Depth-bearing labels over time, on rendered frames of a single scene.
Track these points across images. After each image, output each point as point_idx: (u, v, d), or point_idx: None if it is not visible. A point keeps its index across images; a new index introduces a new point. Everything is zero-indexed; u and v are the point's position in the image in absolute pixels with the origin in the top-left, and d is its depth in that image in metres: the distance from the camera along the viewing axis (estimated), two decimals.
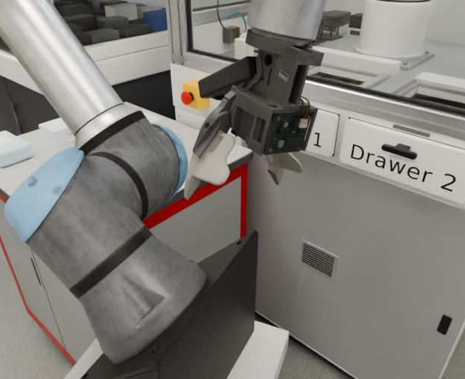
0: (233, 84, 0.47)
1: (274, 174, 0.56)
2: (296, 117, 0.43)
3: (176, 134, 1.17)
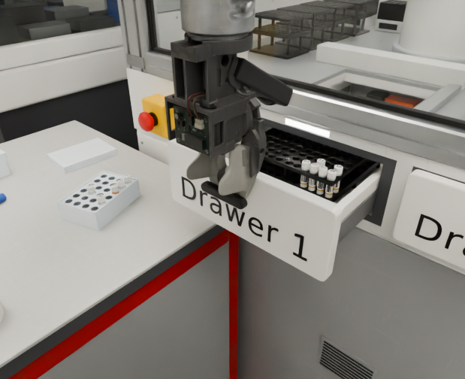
0: None
1: None
2: (188, 113, 0.42)
3: (128, 180, 0.76)
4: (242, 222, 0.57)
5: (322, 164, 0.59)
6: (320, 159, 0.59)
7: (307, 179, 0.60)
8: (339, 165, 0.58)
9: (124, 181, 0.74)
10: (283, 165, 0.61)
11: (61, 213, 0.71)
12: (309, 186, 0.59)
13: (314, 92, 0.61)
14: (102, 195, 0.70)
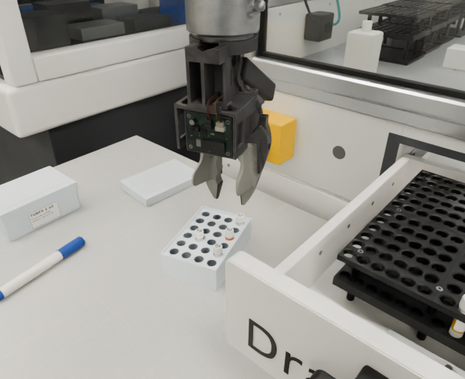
0: None
1: None
2: (206, 118, 0.41)
3: (242, 221, 0.60)
4: None
5: None
6: None
7: None
8: None
9: None
10: (439, 305, 0.33)
11: (165, 266, 0.55)
12: None
13: None
14: (219, 244, 0.54)
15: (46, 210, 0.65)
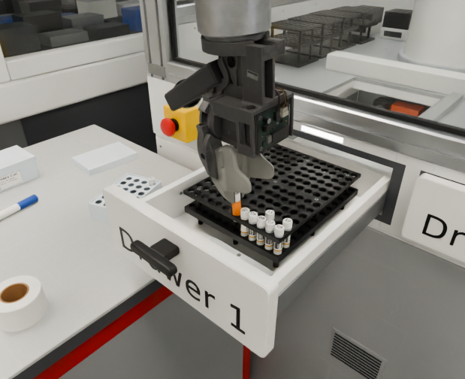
0: (202, 92, 0.46)
1: None
2: (276, 110, 0.42)
3: (152, 183, 0.81)
4: (179, 283, 0.51)
5: (271, 216, 0.53)
6: (269, 211, 0.53)
7: (255, 231, 0.54)
8: (288, 219, 0.52)
9: (245, 208, 0.54)
10: (230, 215, 0.55)
11: (92, 213, 0.77)
12: (258, 240, 0.54)
13: (328, 102, 0.66)
14: None
15: (11, 176, 0.86)
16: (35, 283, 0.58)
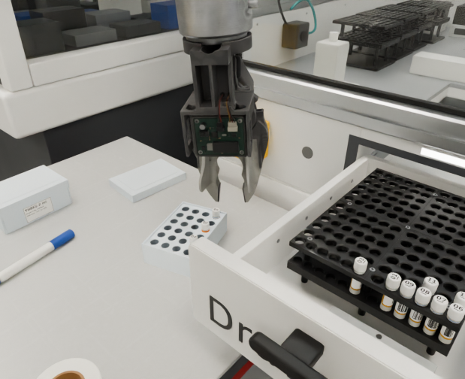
0: None
1: (243, 188, 0.52)
2: (217, 119, 0.41)
3: (218, 215, 0.65)
4: None
5: (435, 288, 0.37)
6: (430, 280, 0.38)
7: (408, 307, 0.38)
8: (464, 294, 0.36)
9: (392, 274, 0.39)
10: (369, 283, 0.39)
11: (146, 256, 0.61)
12: (413, 319, 0.38)
13: None
14: (195, 235, 0.60)
15: (40, 204, 0.71)
16: (92, 373, 0.42)
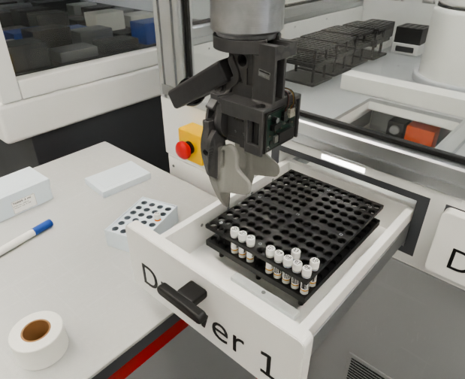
0: (209, 90, 0.46)
1: None
2: (284, 110, 0.43)
3: (238, 231, 0.57)
4: (206, 324, 0.51)
5: (297, 256, 0.52)
6: (295, 250, 0.53)
7: (281, 270, 0.53)
8: (315, 259, 0.51)
9: (270, 246, 0.54)
10: (255, 253, 0.54)
11: (109, 240, 0.76)
12: (283, 278, 0.53)
13: (350, 132, 0.65)
14: (241, 231, 0.56)
15: (25, 199, 0.86)
16: (56, 320, 0.57)
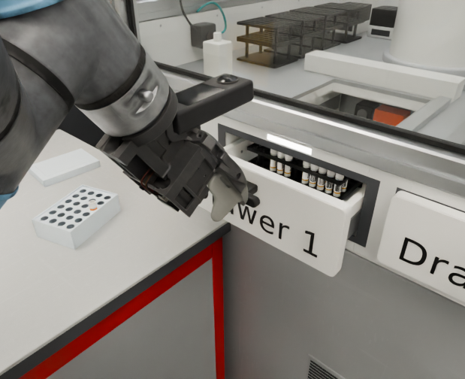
0: None
1: None
2: (149, 189, 0.42)
3: (277, 150, 0.66)
4: (253, 220, 0.59)
5: None
6: None
7: (316, 178, 0.62)
8: None
9: None
10: (293, 165, 0.63)
11: (37, 230, 0.69)
12: (318, 185, 0.62)
13: (295, 108, 0.58)
14: None
15: None
16: None
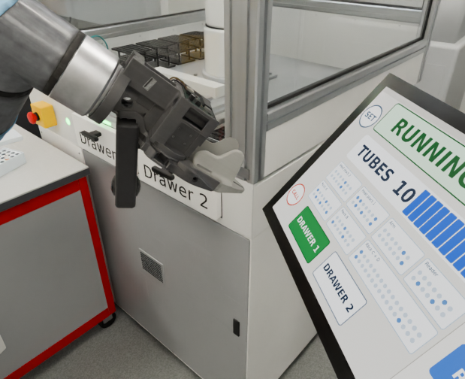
0: (137, 153, 0.46)
1: None
2: (185, 89, 0.46)
3: None
4: (104, 151, 1.18)
5: None
6: None
7: None
8: None
9: None
10: None
11: None
12: None
13: None
14: None
15: None
16: None
